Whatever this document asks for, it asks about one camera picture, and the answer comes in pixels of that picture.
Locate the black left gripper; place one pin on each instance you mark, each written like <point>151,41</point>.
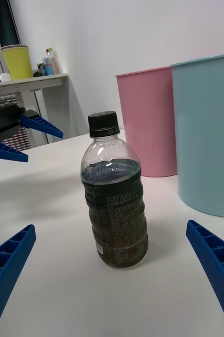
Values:
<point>1,119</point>

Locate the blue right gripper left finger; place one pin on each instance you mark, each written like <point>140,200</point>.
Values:
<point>4,276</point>

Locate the yellow-green plastic waste bin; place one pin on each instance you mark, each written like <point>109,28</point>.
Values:
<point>18,63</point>

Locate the small dark container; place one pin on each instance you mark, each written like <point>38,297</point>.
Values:
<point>41,69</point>

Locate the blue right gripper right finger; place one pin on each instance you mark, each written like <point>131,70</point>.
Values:
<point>222,284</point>

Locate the dark drink bottle black cap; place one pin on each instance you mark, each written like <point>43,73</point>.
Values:
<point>114,200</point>

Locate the pink plastic waste bin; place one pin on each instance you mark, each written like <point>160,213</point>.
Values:
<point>147,121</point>

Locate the clear bottle green cap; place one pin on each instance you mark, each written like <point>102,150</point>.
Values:
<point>55,60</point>

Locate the white desk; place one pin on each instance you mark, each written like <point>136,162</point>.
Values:
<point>38,81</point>

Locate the pale blue plastic waste bin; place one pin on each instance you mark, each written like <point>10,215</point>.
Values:
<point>209,137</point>

